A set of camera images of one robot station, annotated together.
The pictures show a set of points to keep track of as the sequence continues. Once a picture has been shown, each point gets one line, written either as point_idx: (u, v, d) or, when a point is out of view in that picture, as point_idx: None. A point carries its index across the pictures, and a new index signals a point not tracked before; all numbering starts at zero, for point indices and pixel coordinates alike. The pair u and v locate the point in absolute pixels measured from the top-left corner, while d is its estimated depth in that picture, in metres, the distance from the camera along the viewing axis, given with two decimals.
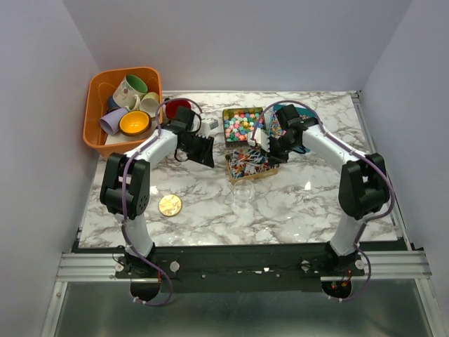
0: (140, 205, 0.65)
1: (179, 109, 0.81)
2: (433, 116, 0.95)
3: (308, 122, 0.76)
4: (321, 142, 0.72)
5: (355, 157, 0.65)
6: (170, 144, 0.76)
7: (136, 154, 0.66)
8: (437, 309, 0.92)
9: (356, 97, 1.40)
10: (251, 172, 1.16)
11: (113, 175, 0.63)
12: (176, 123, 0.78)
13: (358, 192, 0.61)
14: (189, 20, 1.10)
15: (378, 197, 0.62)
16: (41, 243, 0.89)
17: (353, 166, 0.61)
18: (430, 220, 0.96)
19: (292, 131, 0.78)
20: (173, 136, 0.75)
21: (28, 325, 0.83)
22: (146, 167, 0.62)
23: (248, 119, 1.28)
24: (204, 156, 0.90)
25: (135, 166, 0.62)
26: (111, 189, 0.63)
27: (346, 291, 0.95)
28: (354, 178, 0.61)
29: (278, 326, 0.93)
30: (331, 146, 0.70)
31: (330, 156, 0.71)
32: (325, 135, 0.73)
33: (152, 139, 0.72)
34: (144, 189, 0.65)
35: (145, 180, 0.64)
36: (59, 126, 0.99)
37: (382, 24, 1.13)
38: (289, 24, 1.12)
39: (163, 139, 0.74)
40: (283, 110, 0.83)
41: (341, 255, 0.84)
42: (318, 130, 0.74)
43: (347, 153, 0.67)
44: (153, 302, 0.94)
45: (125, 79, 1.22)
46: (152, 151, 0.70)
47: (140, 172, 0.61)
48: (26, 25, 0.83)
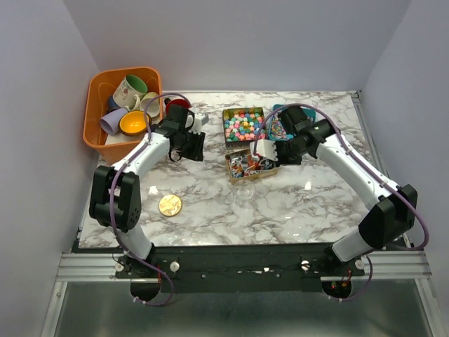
0: (132, 218, 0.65)
1: (172, 107, 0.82)
2: (433, 116, 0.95)
3: (320, 128, 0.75)
4: (344, 161, 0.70)
5: (386, 190, 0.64)
6: (162, 148, 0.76)
7: (124, 166, 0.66)
8: (437, 309, 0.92)
9: (356, 97, 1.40)
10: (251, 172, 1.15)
11: (101, 188, 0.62)
12: (168, 123, 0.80)
13: (387, 227, 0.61)
14: (189, 20, 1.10)
15: (403, 229, 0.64)
16: (41, 243, 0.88)
17: (385, 204, 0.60)
18: (430, 220, 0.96)
19: (304, 138, 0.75)
20: (165, 140, 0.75)
21: (28, 325, 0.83)
22: (135, 180, 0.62)
23: (248, 119, 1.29)
24: (197, 153, 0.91)
25: (123, 180, 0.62)
26: (100, 204, 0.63)
27: (346, 291, 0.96)
28: (386, 218, 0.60)
29: (278, 326, 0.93)
30: (357, 169, 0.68)
31: (355, 178, 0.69)
32: (347, 152, 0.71)
33: (142, 144, 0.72)
34: (136, 202, 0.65)
35: (136, 193, 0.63)
36: (59, 126, 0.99)
37: (382, 24, 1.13)
38: (289, 24, 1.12)
39: (154, 144, 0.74)
40: (287, 114, 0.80)
41: (344, 260, 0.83)
42: (339, 147, 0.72)
43: (377, 184, 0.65)
44: (153, 302, 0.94)
45: (125, 78, 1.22)
46: (142, 159, 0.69)
47: (129, 186, 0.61)
48: (26, 24, 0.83)
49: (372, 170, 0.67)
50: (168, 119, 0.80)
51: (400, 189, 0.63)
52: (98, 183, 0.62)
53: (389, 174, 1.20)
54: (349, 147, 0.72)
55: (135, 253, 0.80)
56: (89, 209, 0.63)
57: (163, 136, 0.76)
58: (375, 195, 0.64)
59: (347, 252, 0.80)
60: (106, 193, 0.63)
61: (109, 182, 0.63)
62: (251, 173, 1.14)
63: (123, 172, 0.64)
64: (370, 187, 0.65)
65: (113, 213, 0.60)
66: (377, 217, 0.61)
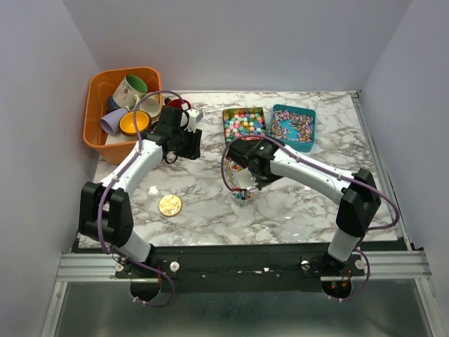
0: (123, 232, 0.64)
1: (165, 110, 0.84)
2: (432, 116, 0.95)
3: (265, 146, 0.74)
4: (299, 169, 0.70)
5: (346, 181, 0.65)
6: (153, 157, 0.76)
7: (114, 181, 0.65)
8: (437, 309, 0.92)
9: (356, 97, 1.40)
10: None
11: (89, 206, 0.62)
12: (161, 126, 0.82)
13: (361, 215, 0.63)
14: (189, 20, 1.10)
15: (374, 208, 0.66)
16: (41, 243, 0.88)
17: (350, 194, 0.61)
18: (431, 220, 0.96)
19: (255, 162, 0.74)
20: (156, 147, 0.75)
21: (28, 324, 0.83)
22: (124, 197, 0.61)
23: (248, 119, 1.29)
24: (192, 152, 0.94)
25: (111, 197, 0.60)
26: (90, 221, 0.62)
27: (347, 291, 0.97)
28: (356, 207, 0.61)
29: (279, 326, 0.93)
30: (312, 172, 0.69)
31: (315, 181, 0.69)
32: (298, 160, 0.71)
33: (132, 156, 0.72)
34: (126, 217, 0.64)
35: (125, 209, 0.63)
36: (59, 126, 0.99)
37: (382, 24, 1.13)
38: (290, 23, 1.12)
39: (146, 153, 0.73)
40: (231, 149, 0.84)
41: (346, 260, 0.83)
42: (289, 158, 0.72)
43: (335, 179, 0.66)
44: (152, 302, 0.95)
45: (125, 78, 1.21)
46: (131, 172, 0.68)
47: (118, 203, 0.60)
48: (26, 24, 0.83)
49: (324, 168, 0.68)
50: (161, 121, 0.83)
51: (356, 175, 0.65)
52: (86, 202, 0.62)
53: (389, 175, 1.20)
54: (297, 154, 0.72)
55: (133, 258, 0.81)
56: (79, 226, 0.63)
57: (155, 143, 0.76)
58: (338, 189, 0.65)
59: (344, 251, 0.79)
60: (95, 210, 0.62)
61: (98, 198, 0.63)
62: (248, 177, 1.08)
63: (111, 188, 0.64)
64: (330, 184, 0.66)
65: (101, 230, 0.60)
66: (349, 210, 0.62)
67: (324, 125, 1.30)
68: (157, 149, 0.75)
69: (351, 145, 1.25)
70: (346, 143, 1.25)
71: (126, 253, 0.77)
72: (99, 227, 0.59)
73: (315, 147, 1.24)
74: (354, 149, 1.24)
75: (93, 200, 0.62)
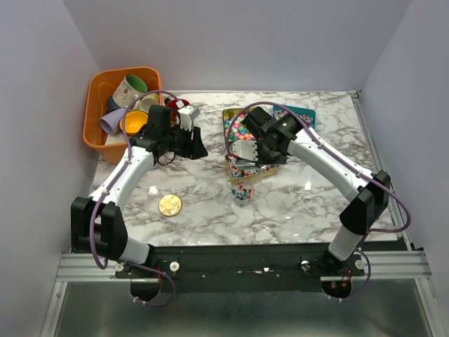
0: (116, 246, 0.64)
1: (152, 110, 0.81)
2: (432, 116, 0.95)
3: (287, 122, 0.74)
4: (318, 155, 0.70)
5: (363, 180, 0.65)
6: (144, 163, 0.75)
7: (103, 195, 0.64)
8: (437, 309, 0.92)
9: (356, 97, 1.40)
10: (252, 171, 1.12)
11: (81, 220, 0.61)
12: (150, 128, 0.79)
13: (369, 215, 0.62)
14: (189, 20, 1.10)
15: (379, 210, 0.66)
16: (41, 243, 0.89)
17: (365, 194, 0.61)
18: (430, 220, 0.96)
19: (273, 137, 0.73)
20: (146, 153, 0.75)
21: (28, 324, 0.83)
22: (116, 211, 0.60)
23: None
24: (191, 150, 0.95)
25: (103, 212, 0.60)
26: (82, 236, 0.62)
27: (346, 291, 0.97)
28: (367, 207, 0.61)
29: (279, 326, 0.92)
30: (331, 163, 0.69)
31: (331, 173, 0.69)
32: (320, 147, 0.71)
33: (123, 164, 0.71)
34: (119, 231, 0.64)
35: (118, 223, 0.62)
36: (59, 126, 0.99)
37: (382, 24, 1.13)
38: (290, 23, 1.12)
39: (135, 161, 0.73)
40: (250, 117, 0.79)
41: (344, 259, 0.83)
42: (310, 142, 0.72)
43: (354, 175, 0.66)
44: (152, 302, 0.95)
45: (125, 78, 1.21)
46: (121, 183, 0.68)
47: (109, 218, 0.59)
48: (26, 24, 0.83)
49: (345, 162, 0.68)
50: (150, 124, 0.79)
51: (374, 176, 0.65)
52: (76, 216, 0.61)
53: (389, 175, 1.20)
54: (320, 140, 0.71)
55: (133, 260, 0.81)
56: (71, 241, 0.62)
57: (145, 149, 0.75)
58: (354, 187, 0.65)
59: (345, 250, 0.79)
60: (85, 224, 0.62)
61: (89, 211, 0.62)
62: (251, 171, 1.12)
63: (102, 202, 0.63)
64: (348, 180, 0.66)
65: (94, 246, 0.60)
66: (358, 208, 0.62)
67: (324, 125, 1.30)
68: (147, 156, 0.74)
69: (351, 145, 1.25)
70: (346, 143, 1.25)
71: (126, 257, 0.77)
72: (92, 242, 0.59)
73: None
74: (354, 149, 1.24)
75: (84, 214, 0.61)
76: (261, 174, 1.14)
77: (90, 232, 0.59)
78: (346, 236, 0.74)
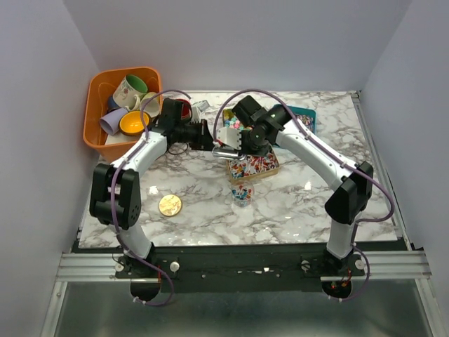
0: (132, 214, 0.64)
1: (165, 102, 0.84)
2: (432, 116, 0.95)
3: (276, 114, 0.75)
4: (304, 146, 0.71)
5: (347, 170, 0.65)
6: (158, 147, 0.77)
7: (123, 163, 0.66)
8: (437, 309, 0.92)
9: (356, 97, 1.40)
10: (251, 172, 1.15)
11: (101, 187, 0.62)
12: (163, 119, 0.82)
13: (352, 205, 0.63)
14: (189, 20, 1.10)
15: (363, 201, 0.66)
16: (41, 243, 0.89)
17: (348, 184, 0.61)
18: (430, 220, 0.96)
19: (262, 127, 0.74)
20: (162, 137, 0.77)
21: (28, 324, 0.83)
22: (135, 176, 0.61)
23: None
24: (202, 141, 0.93)
25: (123, 177, 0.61)
26: (101, 201, 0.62)
27: (346, 291, 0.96)
28: (351, 196, 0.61)
29: (279, 326, 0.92)
30: (316, 153, 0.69)
31: (318, 163, 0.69)
32: (306, 138, 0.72)
33: (140, 143, 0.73)
34: (136, 199, 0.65)
35: (136, 190, 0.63)
36: (59, 126, 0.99)
37: (382, 24, 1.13)
38: (290, 24, 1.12)
39: (151, 142, 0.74)
40: (240, 106, 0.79)
41: (341, 258, 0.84)
42: (297, 133, 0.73)
43: (338, 166, 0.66)
44: (153, 302, 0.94)
45: (125, 78, 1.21)
46: (140, 156, 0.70)
47: (129, 183, 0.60)
48: (26, 24, 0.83)
49: (330, 152, 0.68)
50: (164, 116, 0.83)
51: (358, 166, 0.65)
52: (97, 183, 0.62)
53: (389, 175, 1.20)
54: (307, 132, 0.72)
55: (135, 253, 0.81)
56: (89, 207, 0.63)
57: (161, 135, 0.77)
58: (337, 177, 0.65)
59: (340, 248, 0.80)
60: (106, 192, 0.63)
61: (109, 180, 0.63)
62: (251, 173, 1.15)
63: (122, 169, 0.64)
64: (332, 169, 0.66)
65: (114, 209, 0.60)
66: (342, 197, 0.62)
67: (324, 125, 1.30)
68: (162, 140, 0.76)
69: (351, 145, 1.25)
70: (346, 143, 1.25)
71: (130, 246, 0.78)
72: (113, 207, 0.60)
73: None
74: (354, 149, 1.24)
75: (105, 181, 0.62)
76: (259, 175, 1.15)
77: (112, 198, 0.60)
78: (339, 232, 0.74)
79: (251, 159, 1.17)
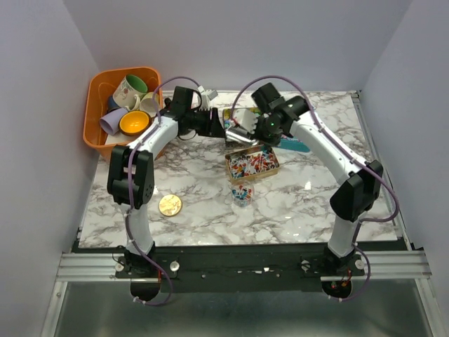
0: (146, 193, 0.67)
1: (177, 89, 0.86)
2: (432, 116, 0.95)
3: (294, 104, 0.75)
4: (316, 138, 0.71)
5: (356, 166, 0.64)
6: (170, 131, 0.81)
7: (139, 144, 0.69)
8: (437, 309, 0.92)
9: (356, 97, 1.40)
10: (251, 172, 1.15)
11: (118, 166, 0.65)
12: (175, 105, 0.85)
13: (356, 201, 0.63)
14: (189, 20, 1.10)
15: (370, 201, 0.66)
16: (41, 243, 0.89)
17: (354, 180, 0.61)
18: (430, 220, 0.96)
19: (278, 116, 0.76)
20: (173, 122, 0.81)
21: (28, 324, 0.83)
22: (149, 156, 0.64)
23: None
24: (210, 129, 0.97)
25: (139, 157, 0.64)
26: (118, 180, 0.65)
27: (347, 291, 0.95)
28: (356, 192, 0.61)
29: (279, 326, 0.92)
30: (328, 146, 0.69)
31: (327, 156, 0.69)
32: (320, 130, 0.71)
33: (153, 127, 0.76)
34: (150, 177, 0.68)
35: (150, 170, 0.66)
36: (59, 126, 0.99)
37: (382, 24, 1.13)
38: (290, 24, 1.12)
39: (164, 126, 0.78)
40: (261, 93, 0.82)
41: (341, 258, 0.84)
42: (312, 124, 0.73)
43: (348, 161, 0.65)
44: (153, 302, 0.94)
45: (125, 78, 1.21)
46: (154, 139, 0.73)
47: (144, 162, 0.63)
48: (25, 24, 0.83)
49: (342, 147, 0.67)
50: (175, 102, 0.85)
51: (368, 163, 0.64)
52: (115, 163, 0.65)
53: (389, 175, 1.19)
54: (321, 125, 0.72)
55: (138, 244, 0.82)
56: (106, 185, 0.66)
57: (172, 119, 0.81)
58: (346, 171, 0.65)
59: (341, 246, 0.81)
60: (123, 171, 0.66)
61: (125, 160, 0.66)
62: (251, 173, 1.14)
63: (137, 150, 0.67)
64: (342, 164, 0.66)
65: (130, 185, 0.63)
66: (347, 192, 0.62)
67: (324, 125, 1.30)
68: (174, 124, 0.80)
69: (351, 145, 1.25)
70: (346, 143, 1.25)
71: (134, 236, 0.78)
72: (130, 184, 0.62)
73: None
74: (354, 149, 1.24)
75: (122, 161, 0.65)
76: (258, 175, 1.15)
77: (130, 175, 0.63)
78: (341, 229, 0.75)
79: (251, 159, 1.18)
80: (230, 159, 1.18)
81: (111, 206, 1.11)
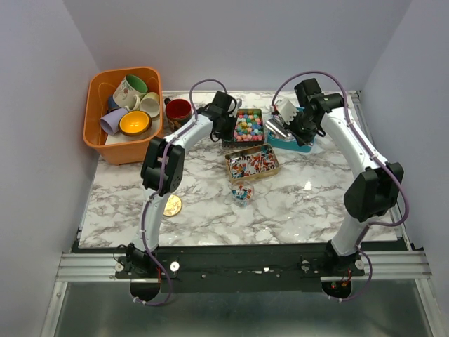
0: (173, 184, 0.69)
1: (218, 93, 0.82)
2: (432, 116, 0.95)
3: (330, 99, 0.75)
4: (343, 132, 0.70)
5: (374, 163, 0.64)
6: (204, 130, 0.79)
7: (174, 138, 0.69)
8: (437, 309, 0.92)
9: (356, 97, 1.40)
10: (251, 172, 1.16)
11: (152, 156, 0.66)
12: (212, 107, 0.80)
13: (368, 198, 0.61)
14: (189, 21, 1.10)
15: (384, 205, 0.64)
16: (41, 243, 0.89)
17: (370, 175, 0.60)
18: (430, 220, 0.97)
19: (312, 107, 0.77)
20: (210, 123, 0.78)
21: (28, 324, 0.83)
22: (182, 152, 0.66)
23: (246, 119, 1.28)
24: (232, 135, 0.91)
25: (172, 151, 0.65)
26: (150, 168, 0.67)
27: (347, 291, 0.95)
28: (368, 188, 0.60)
29: (278, 326, 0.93)
30: (351, 140, 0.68)
31: (349, 150, 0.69)
32: (348, 126, 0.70)
33: (189, 124, 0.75)
34: (180, 171, 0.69)
35: (181, 164, 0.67)
36: (59, 126, 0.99)
37: (381, 24, 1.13)
38: (289, 24, 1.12)
39: (200, 125, 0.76)
40: (302, 85, 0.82)
41: (341, 255, 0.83)
42: (342, 119, 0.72)
43: (367, 156, 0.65)
44: (153, 302, 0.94)
45: (125, 78, 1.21)
46: (189, 136, 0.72)
47: (177, 156, 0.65)
48: (25, 25, 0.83)
49: (365, 142, 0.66)
50: (213, 103, 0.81)
51: (388, 163, 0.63)
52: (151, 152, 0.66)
53: None
54: (351, 121, 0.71)
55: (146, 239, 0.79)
56: (139, 171, 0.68)
57: (209, 119, 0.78)
58: (363, 166, 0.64)
59: (342, 245, 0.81)
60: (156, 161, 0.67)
61: (160, 151, 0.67)
62: (251, 173, 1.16)
63: (172, 143, 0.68)
64: (360, 159, 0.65)
65: (162, 176, 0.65)
66: (360, 187, 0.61)
67: None
68: (210, 124, 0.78)
69: None
70: None
71: (147, 227, 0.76)
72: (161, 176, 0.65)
73: (315, 147, 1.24)
74: None
75: (156, 152, 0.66)
76: (257, 175, 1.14)
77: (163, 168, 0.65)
78: (346, 225, 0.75)
79: (251, 159, 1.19)
80: (230, 160, 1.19)
81: (111, 206, 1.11)
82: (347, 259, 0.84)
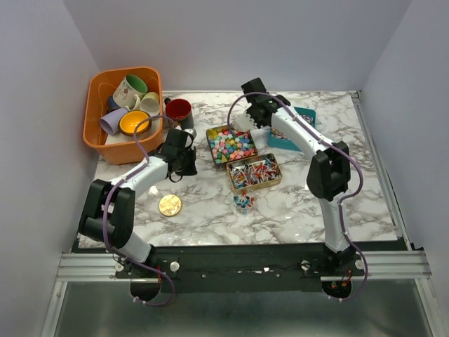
0: (124, 236, 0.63)
1: (170, 131, 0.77)
2: (432, 116, 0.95)
3: (274, 100, 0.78)
4: (290, 126, 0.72)
5: (323, 147, 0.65)
6: (158, 173, 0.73)
7: (121, 180, 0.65)
8: (437, 309, 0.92)
9: (356, 97, 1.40)
10: (252, 180, 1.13)
11: (94, 203, 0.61)
12: (167, 148, 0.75)
13: (325, 177, 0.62)
14: (188, 21, 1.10)
15: (341, 181, 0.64)
16: (41, 243, 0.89)
17: (320, 156, 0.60)
18: (430, 221, 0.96)
19: (260, 111, 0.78)
20: (163, 163, 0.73)
21: (28, 324, 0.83)
22: (131, 196, 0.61)
23: (233, 136, 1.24)
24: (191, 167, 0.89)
25: (118, 195, 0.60)
26: (92, 217, 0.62)
27: (346, 291, 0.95)
28: (323, 168, 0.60)
29: (278, 326, 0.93)
30: (299, 131, 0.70)
31: (299, 142, 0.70)
32: (294, 119, 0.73)
33: (140, 166, 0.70)
34: (129, 218, 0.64)
35: (130, 209, 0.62)
36: (59, 126, 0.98)
37: (382, 24, 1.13)
38: (290, 24, 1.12)
39: (152, 166, 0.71)
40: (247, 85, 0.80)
41: (337, 251, 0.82)
42: (287, 115, 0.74)
43: (316, 142, 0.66)
44: (152, 302, 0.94)
45: (125, 78, 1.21)
46: (139, 177, 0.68)
47: (124, 201, 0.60)
48: (25, 25, 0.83)
49: (311, 130, 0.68)
50: (167, 144, 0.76)
51: (335, 143, 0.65)
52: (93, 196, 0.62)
53: (389, 175, 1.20)
54: (295, 114, 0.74)
55: (133, 258, 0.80)
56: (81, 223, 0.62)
57: (162, 160, 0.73)
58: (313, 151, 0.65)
59: (333, 241, 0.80)
60: (98, 207, 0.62)
61: (104, 196, 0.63)
62: (252, 180, 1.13)
63: (118, 186, 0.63)
64: (311, 145, 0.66)
65: (104, 227, 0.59)
66: (316, 169, 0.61)
67: (324, 125, 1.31)
68: (163, 164, 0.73)
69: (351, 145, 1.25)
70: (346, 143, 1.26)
71: (125, 253, 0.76)
72: (104, 224, 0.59)
73: None
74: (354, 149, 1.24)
75: (99, 197, 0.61)
76: (259, 184, 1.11)
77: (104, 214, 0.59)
78: (326, 217, 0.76)
79: (252, 168, 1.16)
80: (232, 168, 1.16)
81: None
82: (346, 253, 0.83)
